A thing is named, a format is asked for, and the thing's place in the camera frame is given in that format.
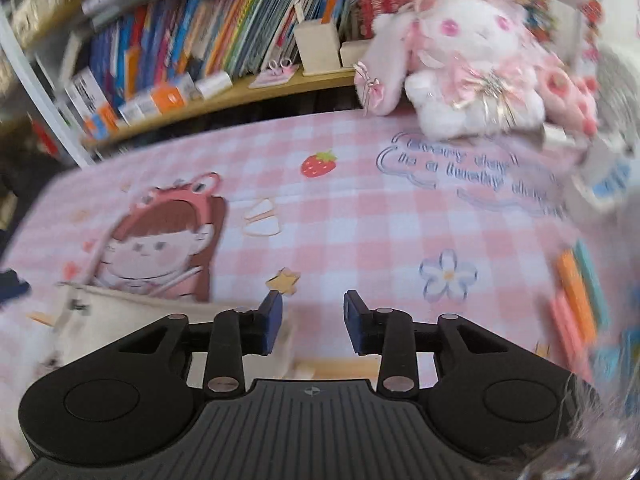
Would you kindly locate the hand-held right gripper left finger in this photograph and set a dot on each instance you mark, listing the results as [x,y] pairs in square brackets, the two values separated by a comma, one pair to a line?
[270,322]

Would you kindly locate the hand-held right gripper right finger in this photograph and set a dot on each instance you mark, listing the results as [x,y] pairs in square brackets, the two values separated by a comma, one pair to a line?
[352,322]

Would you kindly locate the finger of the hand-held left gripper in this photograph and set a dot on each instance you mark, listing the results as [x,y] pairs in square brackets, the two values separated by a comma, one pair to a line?
[12,285]

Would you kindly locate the cream printed shirt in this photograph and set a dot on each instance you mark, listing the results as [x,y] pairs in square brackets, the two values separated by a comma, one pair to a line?
[125,310]

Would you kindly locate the pink checked desk mat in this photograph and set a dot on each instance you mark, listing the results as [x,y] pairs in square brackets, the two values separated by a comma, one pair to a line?
[350,210]

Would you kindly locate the wooden bookshelf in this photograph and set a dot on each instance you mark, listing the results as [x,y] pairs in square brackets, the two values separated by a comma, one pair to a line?
[50,110]

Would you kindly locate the tall white orange box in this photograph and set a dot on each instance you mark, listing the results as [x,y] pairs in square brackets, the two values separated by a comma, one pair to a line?
[92,105]

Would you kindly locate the pink highlighter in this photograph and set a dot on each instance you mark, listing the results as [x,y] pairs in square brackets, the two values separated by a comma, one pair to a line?
[565,330]

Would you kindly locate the flat white orange box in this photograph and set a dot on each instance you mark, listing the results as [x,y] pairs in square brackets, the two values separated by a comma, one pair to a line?
[160,97]

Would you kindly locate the small white box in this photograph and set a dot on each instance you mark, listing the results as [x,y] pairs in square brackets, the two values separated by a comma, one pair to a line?
[214,85]

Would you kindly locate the teal highlighter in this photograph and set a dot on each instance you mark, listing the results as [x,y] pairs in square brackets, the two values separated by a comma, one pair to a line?
[595,285]

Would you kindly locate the pink bow card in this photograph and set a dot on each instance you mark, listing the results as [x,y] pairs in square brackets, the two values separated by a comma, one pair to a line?
[274,74]

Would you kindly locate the small wooden box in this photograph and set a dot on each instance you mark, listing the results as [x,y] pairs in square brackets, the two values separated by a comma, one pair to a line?
[355,54]

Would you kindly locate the wooden pen holder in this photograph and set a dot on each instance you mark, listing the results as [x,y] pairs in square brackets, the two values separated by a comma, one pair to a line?
[317,45]

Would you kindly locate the white fuzzy sleeve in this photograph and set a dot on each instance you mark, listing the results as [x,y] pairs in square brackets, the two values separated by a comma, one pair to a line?
[610,435]

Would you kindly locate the white device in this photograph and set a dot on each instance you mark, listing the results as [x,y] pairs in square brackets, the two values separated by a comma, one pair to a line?
[600,175]

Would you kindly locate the row of colourful books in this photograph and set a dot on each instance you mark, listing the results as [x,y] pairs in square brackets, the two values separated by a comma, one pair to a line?
[225,25]

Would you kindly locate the white pink plush bunny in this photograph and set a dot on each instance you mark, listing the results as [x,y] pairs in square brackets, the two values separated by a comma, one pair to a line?
[475,35]

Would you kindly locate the pink paw plush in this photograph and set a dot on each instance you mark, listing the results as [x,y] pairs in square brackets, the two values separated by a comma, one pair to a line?
[565,90]

